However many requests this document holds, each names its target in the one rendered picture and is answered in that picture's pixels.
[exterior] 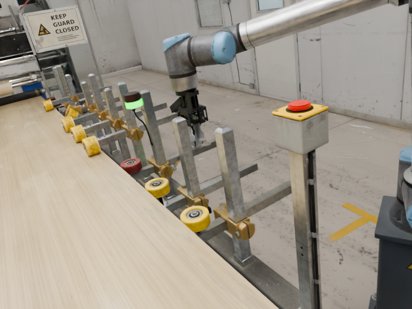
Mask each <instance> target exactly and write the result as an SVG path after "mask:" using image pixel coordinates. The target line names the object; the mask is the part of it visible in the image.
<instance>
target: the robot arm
mask: <svg viewBox="0 0 412 309"><path fill-rule="evenodd" d="M408 3H409V15H410V29H411V146H410V147H406V148H404V149H402V150H401V152H400V157H399V171H398V180H397V197H396V198H395V201H394V202H393V204H392V205H391V207H390V209H389V219H390V221H391V223H392V224H393V225H394V226H396V227H397V228H399V229H401V230H403V231H405V232H407V233H410V234H412V0H303V1H299V2H297V3H294V4H291V5H289V6H286V7H283V8H281V9H278V10H275V11H273V12H270V13H267V14H265V15H261V16H260V17H256V18H254V19H251V20H248V21H245V22H241V23H237V24H235V25H232V26H228V27H225V28H223V29H222V30H219V31H217V32H214V33H212V34H207V35H202V36H194V37H191V35H190V34H189V33H186V34H181V35H178V36H174V37H170V38H168V39H165V40H164V41H163V43H162V45H163V49H164V51H163V53H164V55H165V58H166V64H167V69H168V73H169V79H170V84H171V88H172V91H175V93H176V95H177V96H181V97H179V98H178V99H177V100H176V101H175V102H174V103H173V104H172V105H171V106H170V110H171V112H172V113H174V112H175V113H178V116H180V117H183V118H184V119H186V122H187V125H188V131H189V137H190V141H191V145H192V146H194V147H196V146H197V144H198V143H199V139H200V138H204V132H203V131H202V130H201V128H200V125H201V124H202V123H204V122H205V120H206V121H208V116H207V109H206V106H204V105H200V104H199V103H198V98H197V95H198V94H199V90H197V88H196V87H198V85H199V84H198V79H197V72H196V67H199V66H210V65H216V64H227V63H231V62H232V61H233V60H234V57H235V54H238V53H241V52H244V51H247V50H250V49H251V48H254V47H257V46H260V45H263V44H266V43H269V42H272V41H274V40H278V39H282V38H284V37H288V36H291V35H293V34H297V33H299V32H302V31H306V30H309V29H312V28H315V27H318V26H321V25H324V24H327V23H331V22H333V21H337V20H340V19H342V18H346V17H349V16H352V15H355V14H357V13H361V12H365V11H367V10H370V9H374V8H376V7H379V6H383V5H385V4H392V5H393V6H396V7H398V6H402V5H404V4H408ZM204 110H205V112H206V117H205V115H204ZM191 129H192V130H193V133H192V132H191Z"/></svg>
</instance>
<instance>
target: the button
mask: <svg viewBox="0 0 412 309"><path fill-rule="evenodd" d="M310 107H311V102H310V101H307V100H296V101H292V102H290V103H289V104H288V109H289V110H290V111H293V112H301V111H305V110H308V109H309V108H310Z"/></svg>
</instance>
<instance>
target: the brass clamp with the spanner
mask: <svg viewBox="0 0 412 309"><path fill-rule="evenodd" d="M147 160H148V165H149V164H152V165H153V166H154V169H155V174H156V175H158V176H159V177H161V178H163V177H164V178H169V177H170V176H171V175H172V174H173V168H172V167H171V166H170V163H169V162H167V163H165V164H163V165H161V166H158V165H157V164H156V162H155V159H151V158H150V159H147Z"/></svg>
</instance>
